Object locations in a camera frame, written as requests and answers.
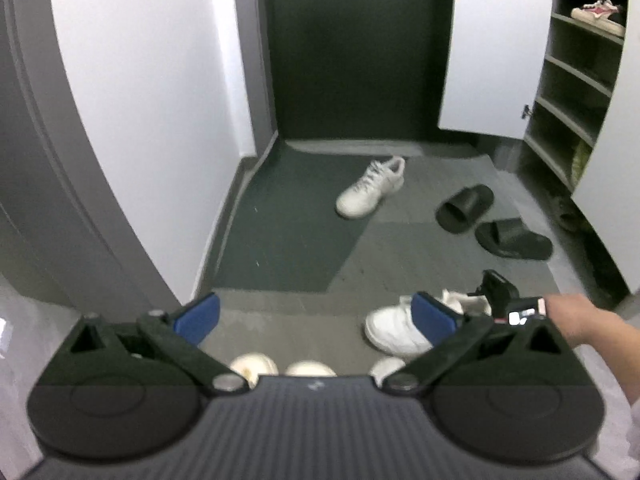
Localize person's forearm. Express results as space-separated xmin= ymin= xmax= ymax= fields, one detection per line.
xmin=591 ymin=309 xmax=640 ymax=434

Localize right white cabinet door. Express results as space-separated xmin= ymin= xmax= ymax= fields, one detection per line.
xmin=573 ymin=0 xmax=640 ymax=292

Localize dark shoe under cabinet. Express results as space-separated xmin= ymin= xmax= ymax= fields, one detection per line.
xmin=550 ymin=195 xmax=582 ymax=233

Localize black slide sandal front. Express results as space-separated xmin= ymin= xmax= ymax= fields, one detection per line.
xmin=474 ymin=218 xmax=553 ymax=261

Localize grey striped floor mat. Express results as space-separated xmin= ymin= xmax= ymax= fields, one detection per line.
xmin=203 ymin=156 xmax=556 ymax=375

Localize grey shoe cabinet shelves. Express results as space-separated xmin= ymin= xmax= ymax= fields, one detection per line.
xmin=525 ymin=0 xmax=628 ymax=191

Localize pink white sneaker on shelf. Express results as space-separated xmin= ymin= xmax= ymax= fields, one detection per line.
xmin=570 ymin=0 xmax=626 ymax=38

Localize left white cabinet door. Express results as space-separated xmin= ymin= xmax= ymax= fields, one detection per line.
xmin=438 ymin=0 xmax=552 ymax=140

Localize black slide sandal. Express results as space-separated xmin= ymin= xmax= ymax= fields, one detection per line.
xmin=435 ymin=184 xmax=495 ymax=234
xmin=474 ymin=218 xmax=553 ymax=261

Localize white cabinet door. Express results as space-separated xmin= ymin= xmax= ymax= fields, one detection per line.
xmin=573 ymin=0 xmax=640 ymax=292
xmin=438 ymin=0 xmax=552 ymax=140

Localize dark entrance door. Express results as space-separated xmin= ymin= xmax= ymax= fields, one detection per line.
xmin=266 ymin=0 xmax=454 ymax=141

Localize dark green floor mat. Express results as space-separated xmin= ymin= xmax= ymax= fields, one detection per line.
xmin=213 ymin=142 xmax=371 ymax=292

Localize yellow-green shoe on shelf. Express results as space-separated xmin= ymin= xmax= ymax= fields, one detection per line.
xmin=570 ymin=140 xmax=591 ymax=188

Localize cream clog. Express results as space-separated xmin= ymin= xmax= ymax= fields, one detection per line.
xmin=284 ymin=360 xmax=336 ymax=377
xmin=229 ymin=352 xmax=279 ymax=389

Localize black slide sandal back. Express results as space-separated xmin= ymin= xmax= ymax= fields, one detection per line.
xmin=435 ymin=184 xmax=495 ymax=234

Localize person's hand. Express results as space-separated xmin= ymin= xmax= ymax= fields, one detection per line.
xmin=544 ymin=294 xmax=615 ymax=348

